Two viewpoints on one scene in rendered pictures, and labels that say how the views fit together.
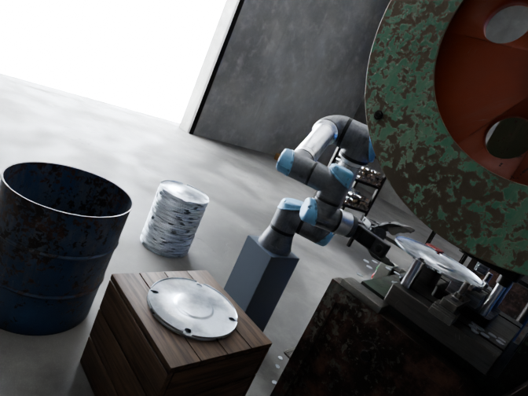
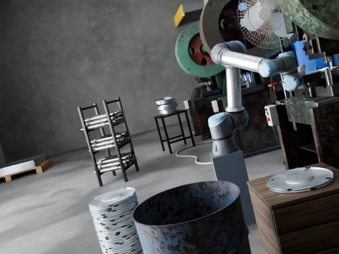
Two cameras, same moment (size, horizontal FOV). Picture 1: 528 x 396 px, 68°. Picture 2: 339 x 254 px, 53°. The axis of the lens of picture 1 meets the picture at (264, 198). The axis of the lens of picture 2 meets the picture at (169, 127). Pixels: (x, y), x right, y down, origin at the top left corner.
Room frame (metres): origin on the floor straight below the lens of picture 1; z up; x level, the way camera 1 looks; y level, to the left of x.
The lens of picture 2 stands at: (0.30, 1.46, 0.91)
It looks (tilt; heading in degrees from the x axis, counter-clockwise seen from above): 6 degrees down; 318
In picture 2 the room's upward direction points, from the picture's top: 14 degrees counter-clockwise
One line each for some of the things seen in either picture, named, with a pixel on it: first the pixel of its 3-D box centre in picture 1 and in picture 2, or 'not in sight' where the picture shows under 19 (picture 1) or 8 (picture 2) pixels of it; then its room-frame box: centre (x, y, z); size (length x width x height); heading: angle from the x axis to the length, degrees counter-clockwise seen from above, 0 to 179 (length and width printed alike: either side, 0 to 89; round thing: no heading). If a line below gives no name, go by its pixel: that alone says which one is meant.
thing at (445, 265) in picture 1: (437, 260); (311, 73); (1.23, -0.59, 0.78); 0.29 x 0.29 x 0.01
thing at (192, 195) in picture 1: (185, 192); (112, 197); (2.11, 0.42, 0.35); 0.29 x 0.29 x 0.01
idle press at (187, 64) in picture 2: not in sight; (224, 76); (3.73, -3.07, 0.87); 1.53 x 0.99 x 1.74; 55
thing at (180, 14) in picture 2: not in sight; (196, 11); (5.45, -4.90, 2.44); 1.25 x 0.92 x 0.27; 142
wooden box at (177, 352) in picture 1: (174, 352); (306, 216); (1.08, 0.06, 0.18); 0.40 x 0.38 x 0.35; 49
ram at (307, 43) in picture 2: not in sight; (316, 27); (1.17, -0.66, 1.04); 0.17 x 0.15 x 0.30; 52
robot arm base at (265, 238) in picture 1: (278, 236); (223, 143); (1.63, -0.13, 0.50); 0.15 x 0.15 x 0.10
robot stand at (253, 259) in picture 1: (254, 288); (233, 186); (1.63, -0.13, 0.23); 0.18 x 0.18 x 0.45; 44
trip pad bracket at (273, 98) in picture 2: not in sight; (279, 103); (1.53, -0.70, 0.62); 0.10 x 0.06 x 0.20; 142
